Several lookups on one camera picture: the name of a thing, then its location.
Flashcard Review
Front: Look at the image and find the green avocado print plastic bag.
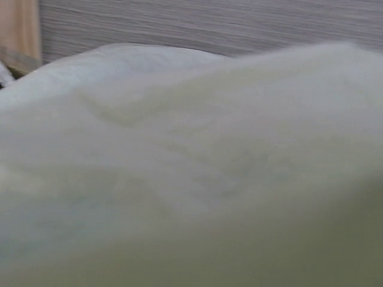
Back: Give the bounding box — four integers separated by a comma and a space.
1, 42, 382, 286

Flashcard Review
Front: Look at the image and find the wooden tray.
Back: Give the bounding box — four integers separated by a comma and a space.
1, 0, 42, 74

